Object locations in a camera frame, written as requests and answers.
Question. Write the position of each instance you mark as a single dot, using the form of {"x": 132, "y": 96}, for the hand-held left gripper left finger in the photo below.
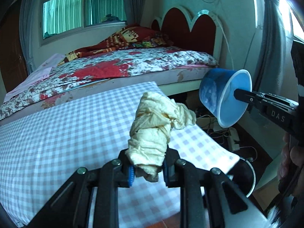
{"x": 130, "y": 175}

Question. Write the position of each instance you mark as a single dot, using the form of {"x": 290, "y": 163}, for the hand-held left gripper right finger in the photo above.
{"x": 165, "y": 173}

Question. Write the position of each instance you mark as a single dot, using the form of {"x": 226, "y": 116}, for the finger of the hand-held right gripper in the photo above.
{"x": 242, "y": 95}
{"x": 280, "y": 99}

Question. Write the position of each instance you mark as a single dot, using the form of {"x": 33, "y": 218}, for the dark blue paper cup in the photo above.
{"x": 213, "y": 87}

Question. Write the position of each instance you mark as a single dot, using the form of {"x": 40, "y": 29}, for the cream cloth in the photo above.
{"x": 154, "y": 128}

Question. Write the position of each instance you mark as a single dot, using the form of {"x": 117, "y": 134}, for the black trash bin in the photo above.
{"x": 244, "y": 180}

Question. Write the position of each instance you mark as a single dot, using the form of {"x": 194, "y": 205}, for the person's right hand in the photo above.
{"x": 285, "y": 161}

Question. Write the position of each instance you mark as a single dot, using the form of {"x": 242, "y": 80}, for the pale box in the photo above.
{"x": 268, "y": 173}

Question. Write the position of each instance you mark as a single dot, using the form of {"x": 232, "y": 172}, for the grey patterned curtain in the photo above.
{"x": 270, "y": 40}

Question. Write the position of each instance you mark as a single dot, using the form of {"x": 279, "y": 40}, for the bright side window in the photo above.
{"x": 298, "y": 26}

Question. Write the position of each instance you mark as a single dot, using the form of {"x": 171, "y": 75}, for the purple checked tablecloth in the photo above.
{"x": 59, "y": 135}

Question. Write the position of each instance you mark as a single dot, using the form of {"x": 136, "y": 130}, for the white bed with red headboard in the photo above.
{"x": 178, "y": 21}

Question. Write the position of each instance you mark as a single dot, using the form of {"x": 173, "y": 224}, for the floral bedsheet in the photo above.
{"x": 142, "y": 61}

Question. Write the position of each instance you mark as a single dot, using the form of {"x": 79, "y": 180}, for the red printed blanket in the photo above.
{"x": 128, "y": 35}

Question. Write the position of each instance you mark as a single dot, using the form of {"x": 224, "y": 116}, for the pink cloth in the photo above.
{"x": 42, "y": 71}

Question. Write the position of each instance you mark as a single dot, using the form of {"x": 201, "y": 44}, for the brown wooden door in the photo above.
{"x": 11, "y": 52}

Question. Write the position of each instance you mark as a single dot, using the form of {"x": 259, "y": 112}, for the large framed window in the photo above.
{"x": 66, "y": 14}

